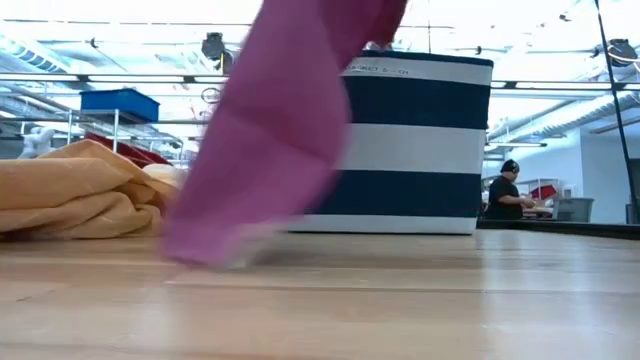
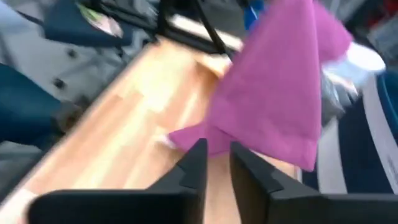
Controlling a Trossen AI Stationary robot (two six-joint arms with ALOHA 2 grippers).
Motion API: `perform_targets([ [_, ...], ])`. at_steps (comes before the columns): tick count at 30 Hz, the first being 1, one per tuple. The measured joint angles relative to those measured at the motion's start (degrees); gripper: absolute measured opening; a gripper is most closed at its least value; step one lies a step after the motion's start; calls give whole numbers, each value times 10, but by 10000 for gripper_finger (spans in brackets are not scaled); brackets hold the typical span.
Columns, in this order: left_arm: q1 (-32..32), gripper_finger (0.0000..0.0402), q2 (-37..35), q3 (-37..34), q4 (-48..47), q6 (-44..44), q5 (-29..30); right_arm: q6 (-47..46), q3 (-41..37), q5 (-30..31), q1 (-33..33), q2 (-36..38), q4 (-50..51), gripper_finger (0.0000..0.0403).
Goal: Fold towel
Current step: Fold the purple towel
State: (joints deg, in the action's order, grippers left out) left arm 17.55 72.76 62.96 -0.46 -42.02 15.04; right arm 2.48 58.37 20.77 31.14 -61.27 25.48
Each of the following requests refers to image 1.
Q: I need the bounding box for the purple towel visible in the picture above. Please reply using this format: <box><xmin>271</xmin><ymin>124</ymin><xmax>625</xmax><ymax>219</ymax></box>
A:
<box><xmin>159</xmin><ymin>0</ymin><xmax>409</xmax><ymax>269</ymax></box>

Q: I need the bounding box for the navy white striped basket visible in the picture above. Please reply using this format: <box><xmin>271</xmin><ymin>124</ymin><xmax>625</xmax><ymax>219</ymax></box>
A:
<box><xmin>287</xmin><ymin>49</ymin><xmax>495</xmax><ymax>236</ymax></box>

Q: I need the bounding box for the orange checked towel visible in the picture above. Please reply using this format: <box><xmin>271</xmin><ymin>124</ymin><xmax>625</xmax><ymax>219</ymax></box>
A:
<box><xmin>0</xmin><ymin>138</ymin><xmax>189</xmax><ymax>240</ymax></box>

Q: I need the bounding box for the person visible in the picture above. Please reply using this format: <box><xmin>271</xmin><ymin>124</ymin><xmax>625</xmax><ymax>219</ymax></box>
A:
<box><xmin>482</xmin><ymin>158</ymin><xmax>554</xmax><ymax>221</ymax></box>

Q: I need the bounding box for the blue plastic bin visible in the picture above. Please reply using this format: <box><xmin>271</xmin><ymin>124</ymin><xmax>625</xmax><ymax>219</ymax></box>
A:
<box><xmin>79</xmin><ymin>88</ymin><xmax>161</xmax><ymax>124</ymax></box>

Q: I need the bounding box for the small red object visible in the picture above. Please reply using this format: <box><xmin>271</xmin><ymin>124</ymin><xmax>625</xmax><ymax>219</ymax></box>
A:
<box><xmin>529</xmin><ymin>183</ymin><xmax>559</xmax><ymax>201</ymax></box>

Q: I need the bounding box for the grey bin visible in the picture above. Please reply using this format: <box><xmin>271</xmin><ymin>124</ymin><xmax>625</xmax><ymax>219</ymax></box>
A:
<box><xmin>552</xmin><ymin>197</ymin><xmax>595</xmax><ymax>224</ymax></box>

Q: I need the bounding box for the metal wire shelf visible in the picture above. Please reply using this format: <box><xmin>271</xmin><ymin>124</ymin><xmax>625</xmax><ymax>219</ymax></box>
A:
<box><xmin>0</xmin><ymin>107</ymin><xmax>184</xmax><ymax>156</ymax></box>

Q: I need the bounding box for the black aluminium table frame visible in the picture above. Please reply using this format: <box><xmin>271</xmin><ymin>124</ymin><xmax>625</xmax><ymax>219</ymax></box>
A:
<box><xmin>477</xmin><ymin>219</ymin><xmax>640</xmax><ymax>241</ymax></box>

